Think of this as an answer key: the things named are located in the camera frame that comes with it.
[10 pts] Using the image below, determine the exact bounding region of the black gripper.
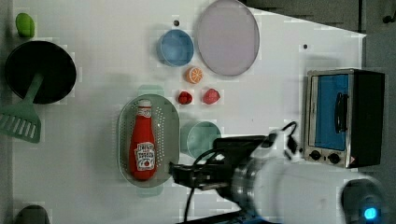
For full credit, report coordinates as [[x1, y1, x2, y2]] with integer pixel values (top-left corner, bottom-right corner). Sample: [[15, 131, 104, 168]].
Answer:
[[168, 135, 268, 200]]

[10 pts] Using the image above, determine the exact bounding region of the red ketchup bottle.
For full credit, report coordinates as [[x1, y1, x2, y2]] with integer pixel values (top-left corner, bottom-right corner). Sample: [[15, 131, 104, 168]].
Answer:
[[129, 99, 157, 181]]

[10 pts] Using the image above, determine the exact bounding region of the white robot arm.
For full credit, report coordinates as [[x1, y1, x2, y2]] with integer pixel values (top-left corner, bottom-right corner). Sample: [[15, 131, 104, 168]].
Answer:
[[169, 133, 390, 224]]

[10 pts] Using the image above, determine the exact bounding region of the green oval strainer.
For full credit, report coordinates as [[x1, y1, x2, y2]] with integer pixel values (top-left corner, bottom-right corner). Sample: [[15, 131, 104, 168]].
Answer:
[[117, 85, 179, 197]]

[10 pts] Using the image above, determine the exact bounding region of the teal cup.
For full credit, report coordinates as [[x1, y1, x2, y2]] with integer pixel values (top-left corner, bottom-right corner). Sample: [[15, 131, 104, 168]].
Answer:
[[180, 120, 221, 159]]

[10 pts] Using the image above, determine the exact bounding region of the toy raspberry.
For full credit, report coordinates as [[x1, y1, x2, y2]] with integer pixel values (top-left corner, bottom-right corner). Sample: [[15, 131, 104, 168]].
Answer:
[[177, 91, 192, 105]]

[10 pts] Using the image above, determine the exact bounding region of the toy strawberry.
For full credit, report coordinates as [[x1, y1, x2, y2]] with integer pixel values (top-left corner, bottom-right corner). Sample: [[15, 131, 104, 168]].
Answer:
[[203, 89, 220, 105]]

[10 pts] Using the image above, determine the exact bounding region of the toy orange slice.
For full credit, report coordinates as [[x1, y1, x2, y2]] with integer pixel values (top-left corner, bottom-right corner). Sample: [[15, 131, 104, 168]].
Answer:
[[186, 67, 204, 84]]

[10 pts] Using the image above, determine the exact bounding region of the blue bowl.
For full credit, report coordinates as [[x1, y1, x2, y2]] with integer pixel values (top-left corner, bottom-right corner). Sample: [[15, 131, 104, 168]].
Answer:
[[156, 29, 194, 67]]

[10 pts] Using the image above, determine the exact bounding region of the lilac round plate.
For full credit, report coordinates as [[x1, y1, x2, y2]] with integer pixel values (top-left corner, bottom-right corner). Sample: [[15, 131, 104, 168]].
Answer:
[[196, 0, 260, 76]]

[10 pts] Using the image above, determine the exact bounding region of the silver toaster oven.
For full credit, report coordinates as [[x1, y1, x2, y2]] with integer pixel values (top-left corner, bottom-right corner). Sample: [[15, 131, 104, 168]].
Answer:
[[304, 68, 385, 169]]

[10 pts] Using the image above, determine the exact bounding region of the dark grey object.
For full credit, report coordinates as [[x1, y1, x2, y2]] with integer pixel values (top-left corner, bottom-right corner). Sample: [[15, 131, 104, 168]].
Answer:
[[13, 205, 50, 224]]

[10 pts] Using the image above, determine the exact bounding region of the green slotted spatula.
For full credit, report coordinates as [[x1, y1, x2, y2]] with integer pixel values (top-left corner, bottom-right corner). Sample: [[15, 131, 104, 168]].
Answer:
[[0, 74, 43, 144]]

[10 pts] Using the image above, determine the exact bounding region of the black frying pan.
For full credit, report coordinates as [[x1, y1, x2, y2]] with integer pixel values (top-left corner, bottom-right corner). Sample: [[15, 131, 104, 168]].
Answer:
[[5, 41, 77, 105]]

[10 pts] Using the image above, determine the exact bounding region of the green toy pepper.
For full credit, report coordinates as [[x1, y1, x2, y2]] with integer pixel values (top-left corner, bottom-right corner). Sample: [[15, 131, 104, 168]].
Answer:
[[15, 13, 35, 38]]

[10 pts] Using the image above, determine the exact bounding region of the black cable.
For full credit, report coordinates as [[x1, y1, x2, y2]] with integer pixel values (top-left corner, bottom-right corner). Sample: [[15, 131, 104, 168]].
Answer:
[[183, 120, 298, 223]]

